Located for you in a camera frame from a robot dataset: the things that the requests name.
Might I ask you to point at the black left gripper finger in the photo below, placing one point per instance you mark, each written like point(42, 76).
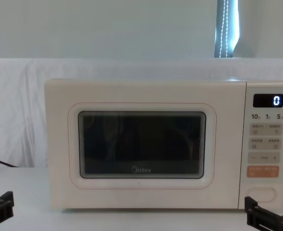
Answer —
point(7, 204)

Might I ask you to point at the oven control panel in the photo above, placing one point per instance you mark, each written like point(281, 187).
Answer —
point(263, 149)

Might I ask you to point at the white table cloth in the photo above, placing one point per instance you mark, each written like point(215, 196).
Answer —
point(131, 221)

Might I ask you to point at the cream microwave oven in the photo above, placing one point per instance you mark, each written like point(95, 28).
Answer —
point(143, 91)

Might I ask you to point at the pale white curtain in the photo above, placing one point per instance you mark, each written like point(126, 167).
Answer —
point(83, 24)

